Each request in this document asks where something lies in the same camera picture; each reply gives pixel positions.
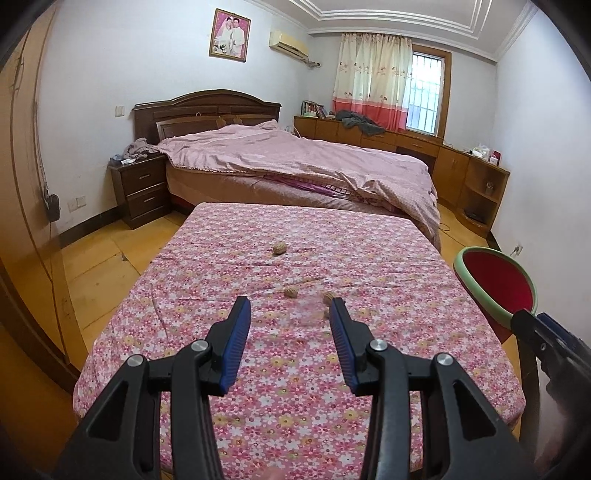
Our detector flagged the pink floral tablecloth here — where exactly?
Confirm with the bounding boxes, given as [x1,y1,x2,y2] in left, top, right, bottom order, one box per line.
[73,202,527,480]

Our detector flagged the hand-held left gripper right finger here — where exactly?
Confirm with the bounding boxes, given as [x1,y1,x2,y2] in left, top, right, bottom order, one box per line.
[329,296,539,480]

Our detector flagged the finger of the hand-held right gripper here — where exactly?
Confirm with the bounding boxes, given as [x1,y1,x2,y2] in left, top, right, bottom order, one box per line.
[510,309,561,370]
[536,312,580,346]

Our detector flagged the wooden corner shelf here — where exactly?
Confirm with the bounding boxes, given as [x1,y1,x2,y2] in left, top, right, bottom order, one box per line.
[457,154,511,238]

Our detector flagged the thin dark cable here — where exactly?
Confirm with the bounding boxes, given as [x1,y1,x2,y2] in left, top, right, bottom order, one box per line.
[14,9,70,324]

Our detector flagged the low wooden cabinet row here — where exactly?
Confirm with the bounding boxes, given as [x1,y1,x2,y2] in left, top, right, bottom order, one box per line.
[293,115,472,210]

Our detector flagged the dark wooden headboard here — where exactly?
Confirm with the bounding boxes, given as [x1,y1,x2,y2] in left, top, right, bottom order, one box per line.
[133,89,282,144]

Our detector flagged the framed portrait photo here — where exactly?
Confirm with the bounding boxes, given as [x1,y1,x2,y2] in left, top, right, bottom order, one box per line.
[209,8,251,62]

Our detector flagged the wall air conditioner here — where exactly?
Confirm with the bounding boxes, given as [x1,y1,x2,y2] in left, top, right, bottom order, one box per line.
[269,30,310,61]

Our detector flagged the dark grey clothes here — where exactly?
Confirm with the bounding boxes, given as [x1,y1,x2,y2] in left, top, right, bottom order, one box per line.
[335,110,386,137]

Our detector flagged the pink crumpled cloth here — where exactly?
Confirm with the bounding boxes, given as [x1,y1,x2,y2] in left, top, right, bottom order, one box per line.
[122,137,160,160]

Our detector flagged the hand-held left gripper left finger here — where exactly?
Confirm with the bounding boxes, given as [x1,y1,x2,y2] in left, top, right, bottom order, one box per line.
[54,295,252,480]

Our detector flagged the bed with brown skirt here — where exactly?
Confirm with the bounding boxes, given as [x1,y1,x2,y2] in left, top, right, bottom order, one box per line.
[164,122,439,252]

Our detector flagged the cream and red curtain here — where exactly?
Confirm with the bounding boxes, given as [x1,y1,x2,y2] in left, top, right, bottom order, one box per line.
[332,33,413,132]

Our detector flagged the dark wooden nightstand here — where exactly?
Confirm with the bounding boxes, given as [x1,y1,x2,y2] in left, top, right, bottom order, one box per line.
[108,154,171,230]

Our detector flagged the barred window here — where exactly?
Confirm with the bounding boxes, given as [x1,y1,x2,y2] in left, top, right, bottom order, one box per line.
[405,44,452,139]

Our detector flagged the wooden wardrobe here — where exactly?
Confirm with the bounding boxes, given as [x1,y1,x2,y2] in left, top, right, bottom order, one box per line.
[0,0,84,398]

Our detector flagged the red bin with green rim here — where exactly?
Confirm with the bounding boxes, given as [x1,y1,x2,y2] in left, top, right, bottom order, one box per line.
[453,246,539,329]

